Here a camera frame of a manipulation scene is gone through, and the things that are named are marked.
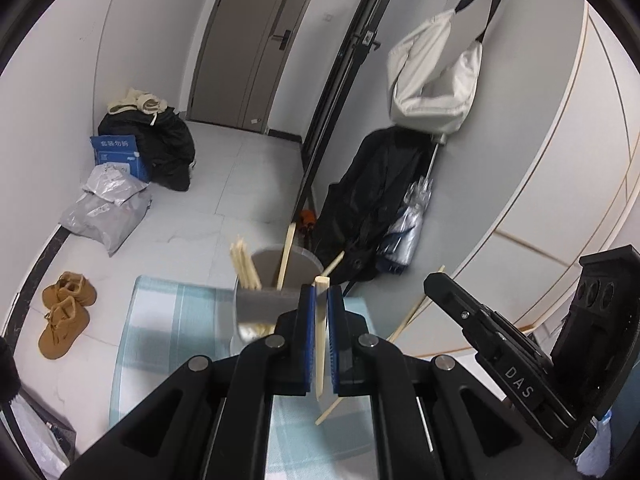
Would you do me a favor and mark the black hanging coat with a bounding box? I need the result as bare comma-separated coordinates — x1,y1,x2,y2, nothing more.
315,127,441,283

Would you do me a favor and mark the silver folded umbrella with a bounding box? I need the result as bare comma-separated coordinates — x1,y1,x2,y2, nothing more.
377,132,448,275

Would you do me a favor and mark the black door frame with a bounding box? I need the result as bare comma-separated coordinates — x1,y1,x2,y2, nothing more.
291,0,401,261

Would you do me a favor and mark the grey brown door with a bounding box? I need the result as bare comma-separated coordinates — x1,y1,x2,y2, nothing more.
189,0,326,135

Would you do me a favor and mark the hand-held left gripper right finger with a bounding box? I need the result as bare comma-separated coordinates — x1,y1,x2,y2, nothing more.
325,285,583,480

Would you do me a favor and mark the white shoulder bag black strap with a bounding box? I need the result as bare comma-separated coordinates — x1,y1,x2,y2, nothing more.
386,0,506,133

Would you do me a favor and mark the black fuzzy cloth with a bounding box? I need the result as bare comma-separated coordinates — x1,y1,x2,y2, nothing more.
0,337,20,406

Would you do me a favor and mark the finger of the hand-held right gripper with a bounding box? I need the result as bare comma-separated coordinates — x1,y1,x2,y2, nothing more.
423,272,501,349

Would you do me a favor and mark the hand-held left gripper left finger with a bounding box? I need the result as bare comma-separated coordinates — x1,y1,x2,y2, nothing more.
59,284,317,480

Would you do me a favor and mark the beige cloth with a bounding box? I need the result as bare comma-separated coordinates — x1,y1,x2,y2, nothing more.
106,87,168,117

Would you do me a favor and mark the white plastic parcel bag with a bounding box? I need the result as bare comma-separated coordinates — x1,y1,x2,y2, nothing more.
81,164,151,206

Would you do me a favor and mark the grey plastic parcel bag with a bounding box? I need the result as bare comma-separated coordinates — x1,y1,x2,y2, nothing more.
58,191,153,257

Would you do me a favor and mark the light bamboo chopstick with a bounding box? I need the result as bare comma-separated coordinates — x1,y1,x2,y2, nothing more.
315,264,447,426
321,252,346,277
242,247,263,291
229,242,251,291
236,235,257,291
312,276,332,402
276,225,296,291

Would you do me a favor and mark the teal white checked tablecloth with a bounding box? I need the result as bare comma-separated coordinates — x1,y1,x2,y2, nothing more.
109,274,376,480

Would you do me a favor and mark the blue cardboard box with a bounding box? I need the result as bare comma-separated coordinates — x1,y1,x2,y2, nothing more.
90,132,151,183

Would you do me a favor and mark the navy bag with white plastic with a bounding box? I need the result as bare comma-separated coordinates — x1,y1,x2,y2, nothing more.
0,392,77,480

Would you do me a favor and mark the brown suede shoe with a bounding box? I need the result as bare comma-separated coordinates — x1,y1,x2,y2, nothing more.
41,271,97,311
38,296,91,360

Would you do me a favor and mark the white utensil holder grey inside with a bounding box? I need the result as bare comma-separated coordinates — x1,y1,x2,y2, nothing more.
216,244,326,357

